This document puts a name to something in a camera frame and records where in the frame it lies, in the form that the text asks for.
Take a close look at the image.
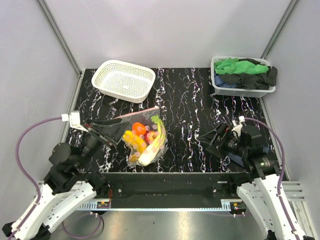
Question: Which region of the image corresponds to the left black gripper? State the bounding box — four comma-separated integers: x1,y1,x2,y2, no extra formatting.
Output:
75,117,132,169

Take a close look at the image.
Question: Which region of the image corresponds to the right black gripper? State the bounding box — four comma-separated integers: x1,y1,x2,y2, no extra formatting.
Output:
197,121,248,160

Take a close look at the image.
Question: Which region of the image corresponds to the fake yellow banana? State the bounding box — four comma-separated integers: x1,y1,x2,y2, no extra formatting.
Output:
122,130,147,162

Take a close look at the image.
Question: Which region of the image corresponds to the fake orange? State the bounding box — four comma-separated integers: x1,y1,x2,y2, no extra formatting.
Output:
131,122,147,136

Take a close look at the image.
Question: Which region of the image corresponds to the clear zip top bag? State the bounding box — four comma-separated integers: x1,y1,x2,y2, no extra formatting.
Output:
119,106,167,167

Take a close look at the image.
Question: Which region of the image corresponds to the fake red apple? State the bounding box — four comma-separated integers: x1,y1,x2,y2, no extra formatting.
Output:
144,131,159,145

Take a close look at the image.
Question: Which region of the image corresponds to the fake green celery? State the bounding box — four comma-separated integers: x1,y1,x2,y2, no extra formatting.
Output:
137,115,167,167

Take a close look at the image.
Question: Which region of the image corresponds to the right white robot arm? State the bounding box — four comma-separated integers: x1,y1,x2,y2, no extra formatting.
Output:
199,123,311,240

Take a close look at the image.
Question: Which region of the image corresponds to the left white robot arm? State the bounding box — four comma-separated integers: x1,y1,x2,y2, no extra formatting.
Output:
2,118,129,240

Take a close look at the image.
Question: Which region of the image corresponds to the dark blue cloth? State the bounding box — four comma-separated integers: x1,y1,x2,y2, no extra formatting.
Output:
227,153,245,168

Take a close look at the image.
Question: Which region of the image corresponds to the white empty plastic basket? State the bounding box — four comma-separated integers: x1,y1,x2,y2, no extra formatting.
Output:
91,60,156,104

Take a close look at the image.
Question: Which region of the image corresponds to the blue checkered cloth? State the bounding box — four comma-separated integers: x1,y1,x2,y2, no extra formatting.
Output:
214,75,237,88

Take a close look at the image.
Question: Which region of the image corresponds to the white basket with cloths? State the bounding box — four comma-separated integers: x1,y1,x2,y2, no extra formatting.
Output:
211,56,278,98

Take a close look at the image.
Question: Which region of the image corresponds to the green cloth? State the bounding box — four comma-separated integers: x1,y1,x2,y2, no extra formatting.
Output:
213,57,269,75

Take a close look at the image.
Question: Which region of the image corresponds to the black cloth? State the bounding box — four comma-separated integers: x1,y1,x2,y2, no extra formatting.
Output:
216,63,278,91

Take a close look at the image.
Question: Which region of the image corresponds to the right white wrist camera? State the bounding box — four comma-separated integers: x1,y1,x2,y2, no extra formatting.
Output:
231,115,245,137

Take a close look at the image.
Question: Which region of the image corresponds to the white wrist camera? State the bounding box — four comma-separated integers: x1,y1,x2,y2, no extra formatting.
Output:
61,110,85,131
231,115,245,137

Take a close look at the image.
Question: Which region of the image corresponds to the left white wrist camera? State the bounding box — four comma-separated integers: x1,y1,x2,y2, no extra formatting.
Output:
61,110,85,131

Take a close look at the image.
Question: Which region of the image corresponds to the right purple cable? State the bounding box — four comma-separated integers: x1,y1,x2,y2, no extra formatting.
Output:
243,117,286,188

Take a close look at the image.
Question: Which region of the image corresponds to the purple cable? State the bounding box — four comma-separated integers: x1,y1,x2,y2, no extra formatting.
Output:
243,117,286,188
14,116,65,208

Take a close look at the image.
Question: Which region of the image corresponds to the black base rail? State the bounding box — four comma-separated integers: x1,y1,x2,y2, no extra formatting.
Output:
79,171,258,210

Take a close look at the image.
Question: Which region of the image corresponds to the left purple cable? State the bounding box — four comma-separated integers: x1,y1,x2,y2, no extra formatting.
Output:
14,116,65,208

